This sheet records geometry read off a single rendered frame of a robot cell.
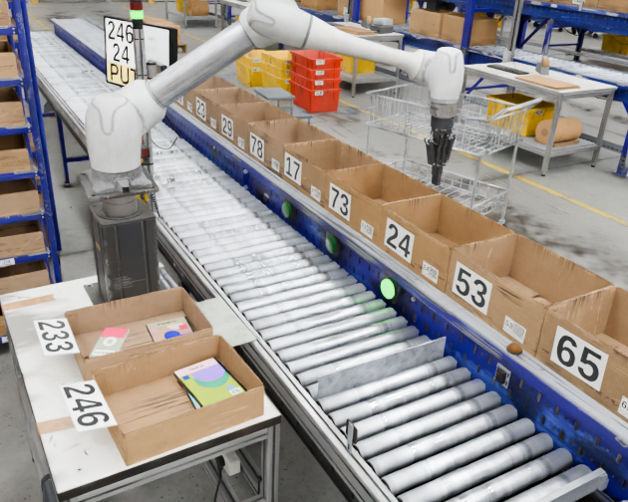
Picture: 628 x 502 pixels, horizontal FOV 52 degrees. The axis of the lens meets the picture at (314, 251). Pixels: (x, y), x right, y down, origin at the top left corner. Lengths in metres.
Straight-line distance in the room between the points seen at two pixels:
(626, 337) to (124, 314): 1.54
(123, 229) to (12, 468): 1.17
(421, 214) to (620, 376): 1.05
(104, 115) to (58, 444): 0.94
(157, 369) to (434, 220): 1.23
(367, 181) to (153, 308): 1.11
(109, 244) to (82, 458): 0.72
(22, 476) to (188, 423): 1.27
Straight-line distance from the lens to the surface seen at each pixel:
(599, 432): 1.78
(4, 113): 3.04
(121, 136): 2.05
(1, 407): 3.21
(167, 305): 2.21
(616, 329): 2.10
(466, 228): 2.45
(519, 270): 2.30
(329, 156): 3.13
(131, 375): 1.89
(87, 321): 2.16
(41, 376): 2.04
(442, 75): 2.11
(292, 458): 2.76
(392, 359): 1.97
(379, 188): 2.85
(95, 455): 1.74
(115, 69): 3.22
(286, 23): 1.99
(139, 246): 2.19
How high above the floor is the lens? 1.93
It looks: 26 degrees down
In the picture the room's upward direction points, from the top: 3 degrees clockwise
